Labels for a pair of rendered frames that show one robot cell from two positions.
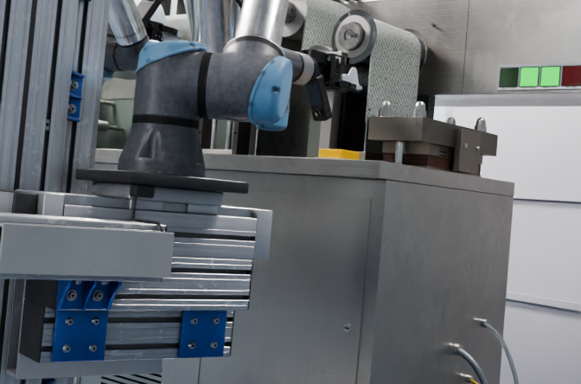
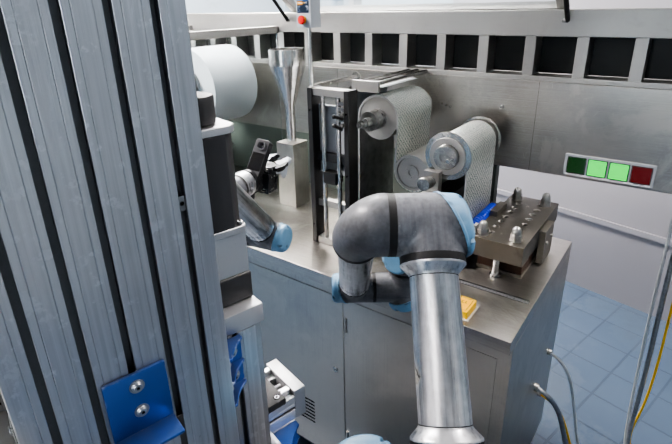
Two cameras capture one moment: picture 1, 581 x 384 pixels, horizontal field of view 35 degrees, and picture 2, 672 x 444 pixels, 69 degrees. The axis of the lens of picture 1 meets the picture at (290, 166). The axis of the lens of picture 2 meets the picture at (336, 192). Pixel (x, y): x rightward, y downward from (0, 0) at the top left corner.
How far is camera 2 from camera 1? 1.41 m
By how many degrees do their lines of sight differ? 24
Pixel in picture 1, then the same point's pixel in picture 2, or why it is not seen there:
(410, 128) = (510, 254)
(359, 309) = (485, 430)
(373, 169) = (503, 347)
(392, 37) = (479, 147)
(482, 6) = (552, 98)
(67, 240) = not seen: outside the picture
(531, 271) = (516, 178)
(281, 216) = (407, 341)
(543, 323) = not seen: hidden behind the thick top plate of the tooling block
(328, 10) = (412, 109)
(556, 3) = (630, 107)
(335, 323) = not seen: hidden behind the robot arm
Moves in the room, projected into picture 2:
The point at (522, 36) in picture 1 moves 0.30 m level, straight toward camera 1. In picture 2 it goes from (592, 131) to (629, 160)
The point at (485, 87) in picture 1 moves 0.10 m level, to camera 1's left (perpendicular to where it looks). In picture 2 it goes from (551, 168) to (522, 170)
